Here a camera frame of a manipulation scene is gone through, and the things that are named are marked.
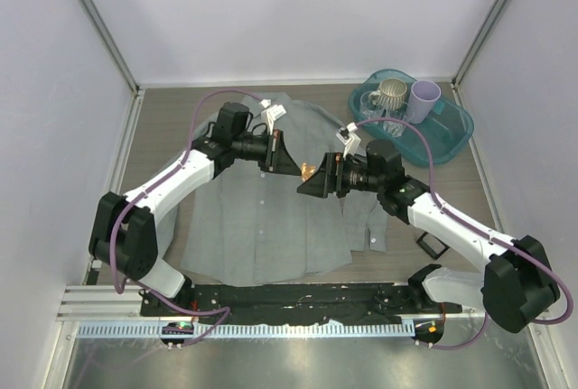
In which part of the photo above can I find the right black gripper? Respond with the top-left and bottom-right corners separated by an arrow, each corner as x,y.
297,153 -> 384,199

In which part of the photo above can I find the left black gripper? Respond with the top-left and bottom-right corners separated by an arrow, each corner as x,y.
233,129 -> 302,176

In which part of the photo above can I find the orange red brooch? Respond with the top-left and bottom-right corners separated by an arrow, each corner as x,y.
301,162 -> 317,182

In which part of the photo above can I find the grey button-up shirt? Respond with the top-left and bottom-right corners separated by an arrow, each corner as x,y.
169,92 -> 388,284

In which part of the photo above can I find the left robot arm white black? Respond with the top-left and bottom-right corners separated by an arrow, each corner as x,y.
89,100 -> 301,316

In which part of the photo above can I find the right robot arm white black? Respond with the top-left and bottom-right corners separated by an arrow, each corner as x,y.
297,140 -> 560,333

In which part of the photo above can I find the clear glass mug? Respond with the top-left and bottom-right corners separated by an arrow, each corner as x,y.
359,91 -> 385,119

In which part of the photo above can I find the clear drinking glass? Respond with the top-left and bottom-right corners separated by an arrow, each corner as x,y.
382,102 -> 414,138

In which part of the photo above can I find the ribbed metallic mug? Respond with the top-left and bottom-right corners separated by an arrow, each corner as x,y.
378,78 -> 408,111

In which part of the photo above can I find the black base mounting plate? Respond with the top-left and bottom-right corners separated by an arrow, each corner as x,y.
138,281 -> 464,328

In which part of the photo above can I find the purple plastic cup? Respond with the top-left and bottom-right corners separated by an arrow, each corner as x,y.
408,80 -> 442,124

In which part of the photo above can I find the teal plastic basin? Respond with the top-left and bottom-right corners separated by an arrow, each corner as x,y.
348,69 -> 474,168

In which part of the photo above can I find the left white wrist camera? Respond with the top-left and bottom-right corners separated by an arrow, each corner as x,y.
259,98 -> 286,135

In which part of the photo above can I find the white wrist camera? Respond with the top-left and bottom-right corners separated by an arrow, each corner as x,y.
336,122 -> 361,158
259,98 -> 286,135

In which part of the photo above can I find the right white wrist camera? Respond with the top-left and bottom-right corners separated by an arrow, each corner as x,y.
336,122 -> 361,158

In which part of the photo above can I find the small black square frame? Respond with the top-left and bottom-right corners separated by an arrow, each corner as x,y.
415,232 -> 450,261

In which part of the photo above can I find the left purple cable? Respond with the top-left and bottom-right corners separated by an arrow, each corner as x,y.
110,89 -> 272,348

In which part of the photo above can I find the white slotted cable duct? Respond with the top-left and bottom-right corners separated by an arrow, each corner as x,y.
76,320 -> 415,339

